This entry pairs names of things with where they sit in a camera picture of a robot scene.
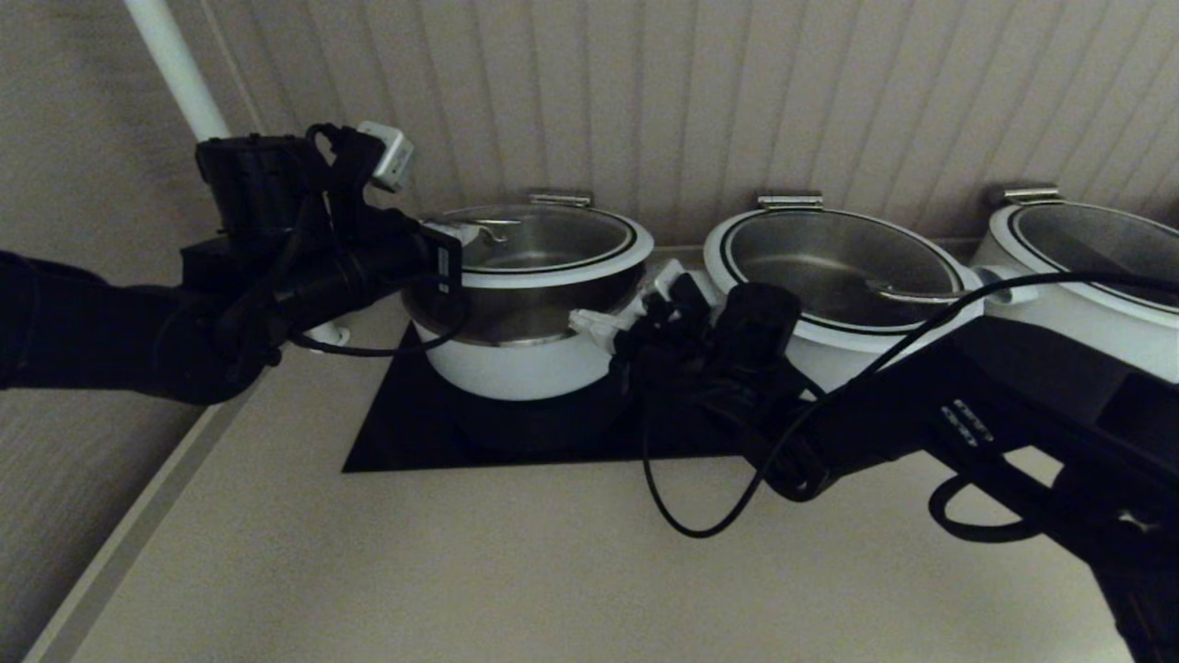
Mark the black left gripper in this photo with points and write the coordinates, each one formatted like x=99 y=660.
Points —
x=368 y=267

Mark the white slanted metal pole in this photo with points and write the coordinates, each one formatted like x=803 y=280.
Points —
x=175 y=64

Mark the white round cooking pot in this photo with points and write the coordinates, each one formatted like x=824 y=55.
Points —
x=847 y=364
x=1105 y=333
x=525 y=368

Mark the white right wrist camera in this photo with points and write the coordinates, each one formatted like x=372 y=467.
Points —
x=665 y=276

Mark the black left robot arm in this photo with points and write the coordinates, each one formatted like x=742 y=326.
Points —
x=92 y=336

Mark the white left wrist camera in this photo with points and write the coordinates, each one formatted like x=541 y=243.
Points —
x=387 y=157

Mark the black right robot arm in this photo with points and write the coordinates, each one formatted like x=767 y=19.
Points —
x=1013 y=442

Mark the wide black glass cooktop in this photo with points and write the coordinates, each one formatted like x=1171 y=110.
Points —
x=414 y=433

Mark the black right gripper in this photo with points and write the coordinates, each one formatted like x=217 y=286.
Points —
x=682 y=368

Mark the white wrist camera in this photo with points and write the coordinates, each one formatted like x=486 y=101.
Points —
x=665 y=276
x=387 y=157

